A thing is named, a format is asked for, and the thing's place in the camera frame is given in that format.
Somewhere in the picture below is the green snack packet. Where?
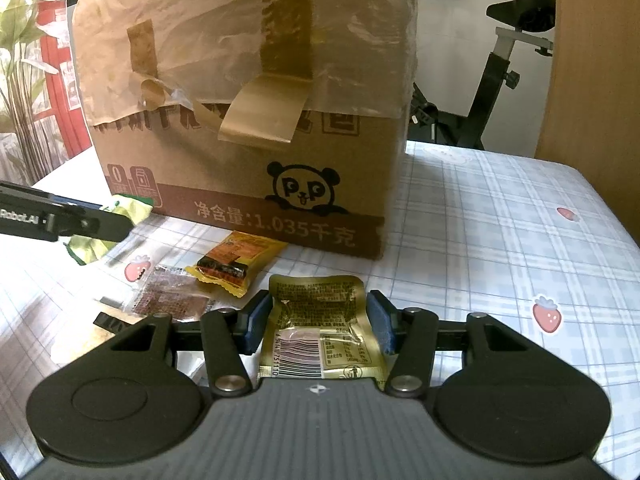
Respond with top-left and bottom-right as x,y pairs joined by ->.
65,194 -> 153,266

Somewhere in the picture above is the gold foil snack packet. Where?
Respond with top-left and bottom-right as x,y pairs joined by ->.
259,275 -> 387,388

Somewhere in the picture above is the brown clear snack packet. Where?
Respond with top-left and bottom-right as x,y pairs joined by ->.
128,266 -> 216,322

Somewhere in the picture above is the yellow orange snack packet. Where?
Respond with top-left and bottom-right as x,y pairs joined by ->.
184,231 -> 288,298

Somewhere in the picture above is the clear cracker packet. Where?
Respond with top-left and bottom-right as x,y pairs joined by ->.
93,297 -> 142,335

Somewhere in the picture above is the green bamboo plant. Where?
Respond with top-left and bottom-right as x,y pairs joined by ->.
1,0 -> 58,184

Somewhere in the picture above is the plaid strawberry tablecloth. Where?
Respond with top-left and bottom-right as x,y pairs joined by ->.
1,143 -> 639,479

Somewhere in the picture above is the brown cardboard box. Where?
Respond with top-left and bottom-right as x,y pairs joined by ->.
71,0 -> 426,261

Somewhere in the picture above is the wooden door panel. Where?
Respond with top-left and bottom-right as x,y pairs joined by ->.
535,0 -> 639,238

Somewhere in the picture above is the black exercise bike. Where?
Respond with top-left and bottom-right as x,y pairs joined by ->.
406,0 -> 558,151

